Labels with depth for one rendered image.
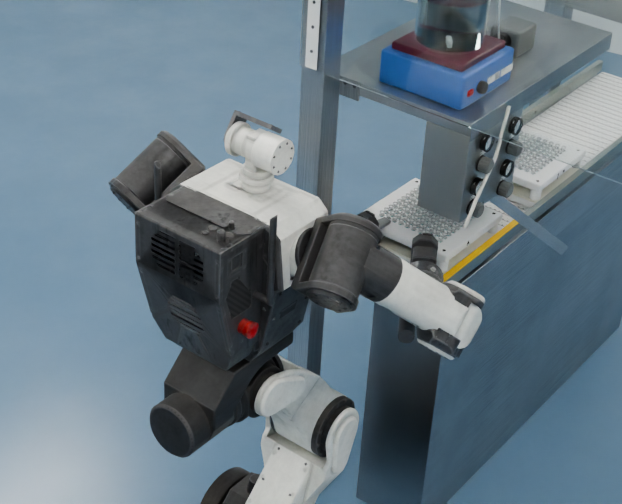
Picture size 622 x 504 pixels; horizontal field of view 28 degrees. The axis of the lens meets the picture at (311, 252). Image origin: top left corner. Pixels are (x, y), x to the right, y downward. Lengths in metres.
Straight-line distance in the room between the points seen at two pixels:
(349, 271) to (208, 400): 0.41
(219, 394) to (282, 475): 0.52
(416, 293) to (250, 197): 0.34
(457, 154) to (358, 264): 0.50
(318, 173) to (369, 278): 0.59
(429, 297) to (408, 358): 0.86
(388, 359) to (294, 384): 0.65
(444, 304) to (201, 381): 0.48
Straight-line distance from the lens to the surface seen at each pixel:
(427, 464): 3.21
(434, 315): 2.21
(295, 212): 2.19
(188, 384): 2.36
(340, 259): 2.10
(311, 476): 2.79
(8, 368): 3.88
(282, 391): 2.45
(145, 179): 2.34
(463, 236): 2.80
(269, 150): 2.16
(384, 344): 3.07
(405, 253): 2.80
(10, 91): 5.49
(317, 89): 2.60
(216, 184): 2.26
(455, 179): 2.55
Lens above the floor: 2.38
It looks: 33 degrees down
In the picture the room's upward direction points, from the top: 3 degrees clockwise
